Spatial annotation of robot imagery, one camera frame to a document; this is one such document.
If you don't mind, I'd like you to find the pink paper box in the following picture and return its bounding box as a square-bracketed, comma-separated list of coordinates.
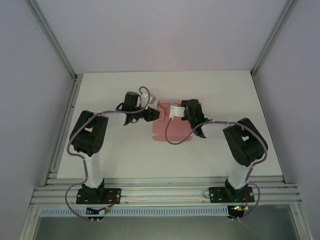
[151, 100, 194, 143]

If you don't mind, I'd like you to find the green-lit right connector board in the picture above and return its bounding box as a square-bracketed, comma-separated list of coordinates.
[228, 204, 249, 214]

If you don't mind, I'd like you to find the green left connector board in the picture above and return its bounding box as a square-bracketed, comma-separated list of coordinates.
[85, 205, 111, 216]

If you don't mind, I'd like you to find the grey metal sheet panel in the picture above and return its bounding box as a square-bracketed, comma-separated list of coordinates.
[31, 215, 301, 240]

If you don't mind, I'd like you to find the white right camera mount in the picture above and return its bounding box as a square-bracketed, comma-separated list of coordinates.
[169, 105, 187, 119]

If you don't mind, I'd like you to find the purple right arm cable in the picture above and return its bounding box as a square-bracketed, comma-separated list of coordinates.
[165, 116, 270, 221]

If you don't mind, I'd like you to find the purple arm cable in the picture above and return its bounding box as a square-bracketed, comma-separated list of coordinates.
[165, 116, 270, 221]
[65, 86, 151, 221]

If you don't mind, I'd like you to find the narrow aluminium table-edge rail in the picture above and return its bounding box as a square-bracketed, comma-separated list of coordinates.
[45, 176, 286, 187]

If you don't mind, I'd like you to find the aluminium side rail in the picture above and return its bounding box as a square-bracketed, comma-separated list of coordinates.
[41, 74, 84, 187]

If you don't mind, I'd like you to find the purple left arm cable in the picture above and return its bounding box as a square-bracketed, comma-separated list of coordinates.
[65, 86, 151, 221]

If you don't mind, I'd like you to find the wide aluminium base rail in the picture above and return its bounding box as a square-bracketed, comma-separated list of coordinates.
[30, 184, 304, 209]

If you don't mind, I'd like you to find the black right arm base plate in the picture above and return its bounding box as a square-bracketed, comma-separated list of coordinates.
[209, 185, 256, 204]

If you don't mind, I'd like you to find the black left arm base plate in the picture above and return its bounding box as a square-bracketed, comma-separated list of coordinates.
[75, 187, 123, 206]

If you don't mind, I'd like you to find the slotted light-blue cable duct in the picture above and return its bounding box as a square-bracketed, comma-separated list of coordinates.
[39, 205, 231, 218]

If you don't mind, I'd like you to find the aluminium frame post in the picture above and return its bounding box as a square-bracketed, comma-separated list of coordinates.
[250, 0, 298, 77]
[24, 0, 78, 81]

